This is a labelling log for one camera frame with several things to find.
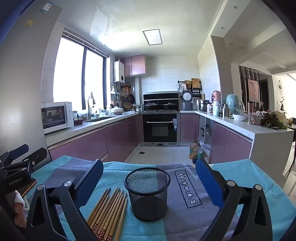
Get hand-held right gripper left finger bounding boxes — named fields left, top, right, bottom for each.
left=24, top=159, right=104, bottom=241

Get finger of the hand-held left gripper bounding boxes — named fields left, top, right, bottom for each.
left=0, top=144, right=30, bottom=163
left=9, top=147, right=48, bottom=173

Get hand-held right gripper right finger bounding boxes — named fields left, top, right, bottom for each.
left=195, top=158, right=273, bottom=241

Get bundle of wooden chopsticks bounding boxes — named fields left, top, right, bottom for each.
left=87, top=186, right=128, bottom=241

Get black mesh utensil holder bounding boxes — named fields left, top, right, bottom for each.
left=124, top=167, right=171, bottom=222

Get person's left hand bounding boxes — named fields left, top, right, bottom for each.
left=13, top=190, right=27, bottom=229

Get yellow cooking oil bottle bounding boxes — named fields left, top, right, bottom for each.
left=189, top=140, right=203, bottom=162

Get white microwave oven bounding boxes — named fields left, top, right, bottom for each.
left=41, top=101, right=73, bottom=135

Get pink kitchen base cabinet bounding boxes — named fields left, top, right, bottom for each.
left=47, top=113, right=142, bottom=164
left=180, top=111, right=295, bottom=165

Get teal and grey tablecloth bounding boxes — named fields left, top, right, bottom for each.
left=22, top=155, right=287, bottom=241

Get steel kitchen faucet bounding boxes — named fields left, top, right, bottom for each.
left=87, top=92, right=96, bottom=119

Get grey refrigerator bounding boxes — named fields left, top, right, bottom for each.
left=0, top=0, right=63, bottom=160

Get black integrated stove oven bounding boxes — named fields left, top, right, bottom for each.
left=142, top=91, right=182, bottom=147

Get white bowl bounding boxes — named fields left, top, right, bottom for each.
left=232, top=113, right=249, bottom=122

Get stainless steel stock pot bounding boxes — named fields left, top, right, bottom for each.
left=197, top=99, right=210, bottom=112

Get clear egg container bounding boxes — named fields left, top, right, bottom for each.
left=248, top=112, right=263, bottom=127

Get mint green countertop appliance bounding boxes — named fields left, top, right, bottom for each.
left=225, top=94, right=242, bottom=115

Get black lidded wok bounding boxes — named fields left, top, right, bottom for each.
left=162, top=102, right=178, bottom=111

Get grey rice cooker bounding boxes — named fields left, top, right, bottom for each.
left=181, top=90, right=194, bottom=111

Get leafy green vegetables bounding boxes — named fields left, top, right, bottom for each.
left=261, top=112, right=288, bottom=130

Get kitchen window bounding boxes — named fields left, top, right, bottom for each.
left=53, top=29, right=109, bottom=110

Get black lidded pot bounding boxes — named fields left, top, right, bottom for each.
left=144, top=101, right=159, bottom=111

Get rectangular ceiling light panel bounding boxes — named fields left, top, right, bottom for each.
left=142, top=29, right=163, bottom=45

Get pink wall painting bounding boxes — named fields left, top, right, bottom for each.
left=247, top=79, right=260, bottom=103

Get white wall water heater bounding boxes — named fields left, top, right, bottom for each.
left=113, top=61, right=126, bottom=84

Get pink upper wall cabinet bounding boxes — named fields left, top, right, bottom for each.
left=120, top=54, right=147, bottom=77

